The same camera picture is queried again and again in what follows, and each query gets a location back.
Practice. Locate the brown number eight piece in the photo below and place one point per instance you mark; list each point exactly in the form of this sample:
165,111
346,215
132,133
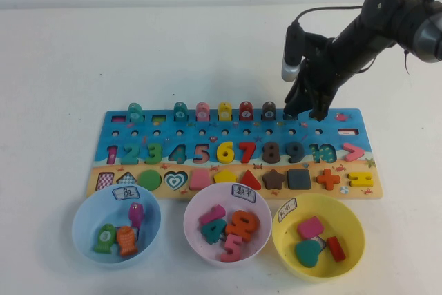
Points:
266,157

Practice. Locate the orange number ten piece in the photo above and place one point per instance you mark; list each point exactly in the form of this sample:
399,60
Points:
233,227

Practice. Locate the yellow equals sign piece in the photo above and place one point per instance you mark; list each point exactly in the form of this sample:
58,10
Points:
360,175

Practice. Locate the teal heart piece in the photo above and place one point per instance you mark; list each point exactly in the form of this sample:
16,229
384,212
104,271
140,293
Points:
307,254

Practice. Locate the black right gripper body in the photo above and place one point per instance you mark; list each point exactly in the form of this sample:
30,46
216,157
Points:
345,56

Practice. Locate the yellow plastic bowl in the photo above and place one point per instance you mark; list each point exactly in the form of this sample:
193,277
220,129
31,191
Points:
348,239

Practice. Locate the teal wooden fish two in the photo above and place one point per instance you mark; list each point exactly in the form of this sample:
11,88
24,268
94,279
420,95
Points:
134,113

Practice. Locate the pink wooden fish five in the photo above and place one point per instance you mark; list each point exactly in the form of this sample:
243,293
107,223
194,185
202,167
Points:
202,112

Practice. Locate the red bar piece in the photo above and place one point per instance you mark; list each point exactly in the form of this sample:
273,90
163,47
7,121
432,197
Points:
335,249

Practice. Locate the green number three piece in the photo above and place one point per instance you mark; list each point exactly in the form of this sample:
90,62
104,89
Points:
156,155

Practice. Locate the light pink plastic bowl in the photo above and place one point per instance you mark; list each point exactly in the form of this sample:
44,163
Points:
207,257

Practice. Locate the red wooden fish seven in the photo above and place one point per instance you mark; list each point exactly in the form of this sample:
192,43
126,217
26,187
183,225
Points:
246,111

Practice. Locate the brown star piece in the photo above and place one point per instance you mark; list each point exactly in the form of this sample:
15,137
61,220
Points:
273,179

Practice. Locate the yellow pentagon piece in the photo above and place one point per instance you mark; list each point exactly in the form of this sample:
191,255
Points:
225,177

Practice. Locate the teal number two piece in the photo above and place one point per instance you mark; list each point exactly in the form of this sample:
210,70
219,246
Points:
130,162

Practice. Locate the green circle piece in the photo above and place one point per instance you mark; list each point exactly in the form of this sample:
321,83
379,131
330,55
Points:
150,181

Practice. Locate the grey number nine piece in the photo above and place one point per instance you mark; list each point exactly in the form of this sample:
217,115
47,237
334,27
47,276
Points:
299,151

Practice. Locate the orange wooden fish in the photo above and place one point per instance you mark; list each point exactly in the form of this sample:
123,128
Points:
126,241

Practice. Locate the colourful wooden puzzle board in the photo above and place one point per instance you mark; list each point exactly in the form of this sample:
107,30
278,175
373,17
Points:
241,125

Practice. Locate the pink number one piece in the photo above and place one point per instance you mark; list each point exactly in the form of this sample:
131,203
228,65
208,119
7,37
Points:
212,215

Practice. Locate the pink number five piece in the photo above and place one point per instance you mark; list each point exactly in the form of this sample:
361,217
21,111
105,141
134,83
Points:
232,255

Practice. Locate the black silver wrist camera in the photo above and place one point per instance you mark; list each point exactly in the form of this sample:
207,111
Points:
291,56

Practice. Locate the red number seven piece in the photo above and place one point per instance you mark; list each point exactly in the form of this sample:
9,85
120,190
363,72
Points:
248,153

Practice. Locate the yellow wooden fish six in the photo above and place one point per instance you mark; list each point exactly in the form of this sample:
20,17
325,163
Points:
225,112

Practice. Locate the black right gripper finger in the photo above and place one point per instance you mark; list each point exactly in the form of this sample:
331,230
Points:
320,108
297,101

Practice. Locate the teal number four piece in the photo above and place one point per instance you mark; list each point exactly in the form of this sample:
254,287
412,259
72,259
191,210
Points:
215,233

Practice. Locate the purple wooden fish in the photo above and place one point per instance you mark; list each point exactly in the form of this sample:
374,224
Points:
135,215

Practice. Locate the pink trapezoid piece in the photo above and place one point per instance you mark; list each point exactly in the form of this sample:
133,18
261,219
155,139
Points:
200,181

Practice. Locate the pink rectangle piece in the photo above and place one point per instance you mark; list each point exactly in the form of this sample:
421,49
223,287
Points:
310,227

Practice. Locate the pink greater-than sign piece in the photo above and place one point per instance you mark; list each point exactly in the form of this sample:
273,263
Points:
357,151

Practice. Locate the teal wooden fish four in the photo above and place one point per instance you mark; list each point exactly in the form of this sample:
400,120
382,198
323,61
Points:
180,112

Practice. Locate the yellow number six piece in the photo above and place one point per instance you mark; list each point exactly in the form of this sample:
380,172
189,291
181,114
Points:
221,155

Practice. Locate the green wooden fish three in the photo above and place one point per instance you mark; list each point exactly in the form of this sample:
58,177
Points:
104,238

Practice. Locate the red triangle piece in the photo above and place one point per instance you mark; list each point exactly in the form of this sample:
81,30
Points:
250,181

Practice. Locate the light blue plastic bowl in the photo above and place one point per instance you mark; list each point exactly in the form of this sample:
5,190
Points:
86,239

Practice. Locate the brown wooden fish eight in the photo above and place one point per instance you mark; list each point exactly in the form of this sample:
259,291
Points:
268,111

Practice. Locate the orange plus sign piece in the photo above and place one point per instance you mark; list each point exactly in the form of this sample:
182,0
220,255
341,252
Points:
328,178

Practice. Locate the dark grey square piece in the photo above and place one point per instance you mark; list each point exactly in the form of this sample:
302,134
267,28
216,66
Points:
299,179

